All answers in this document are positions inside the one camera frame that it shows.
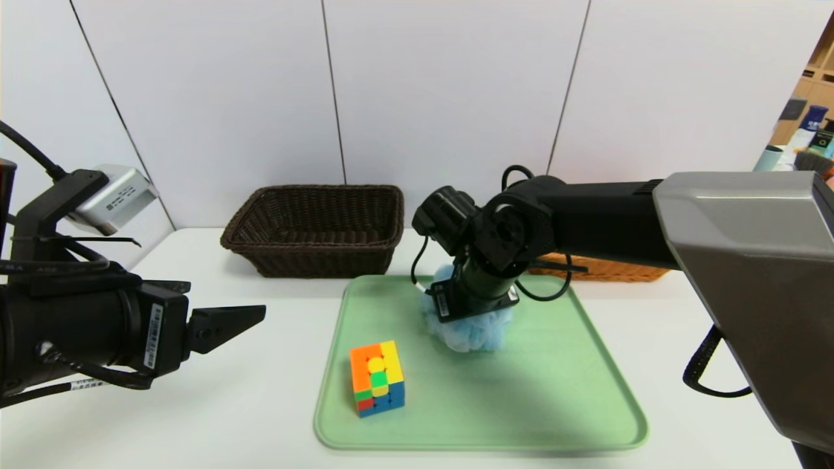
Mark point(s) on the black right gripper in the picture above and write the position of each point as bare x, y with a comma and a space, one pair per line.
470, 308

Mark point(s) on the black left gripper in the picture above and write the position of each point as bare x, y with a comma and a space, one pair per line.
163, 335

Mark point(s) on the blue mesh bath loofah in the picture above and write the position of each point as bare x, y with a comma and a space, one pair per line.
469, 335

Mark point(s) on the colourful puzzle cube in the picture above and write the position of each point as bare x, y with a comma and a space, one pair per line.
378, 378

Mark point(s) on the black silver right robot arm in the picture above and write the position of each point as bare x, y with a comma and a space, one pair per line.
749, 260

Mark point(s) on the dark brown wicker basket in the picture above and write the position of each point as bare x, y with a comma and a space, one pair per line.
313, 257

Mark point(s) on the orange wicker basket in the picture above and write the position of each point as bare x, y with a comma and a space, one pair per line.
619, 270

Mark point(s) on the green plastic tray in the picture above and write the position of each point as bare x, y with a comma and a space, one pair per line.
521, 404

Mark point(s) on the teal cup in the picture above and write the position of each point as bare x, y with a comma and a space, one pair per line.
769, 159

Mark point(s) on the black brush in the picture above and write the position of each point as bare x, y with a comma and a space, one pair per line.
814, 163

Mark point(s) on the blue capped bottle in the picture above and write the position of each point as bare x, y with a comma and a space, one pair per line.
814, 118

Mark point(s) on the wooden shelf unit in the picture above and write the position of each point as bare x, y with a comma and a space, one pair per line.
798, 85

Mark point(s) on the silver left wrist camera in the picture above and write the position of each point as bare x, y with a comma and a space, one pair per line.
117, 198

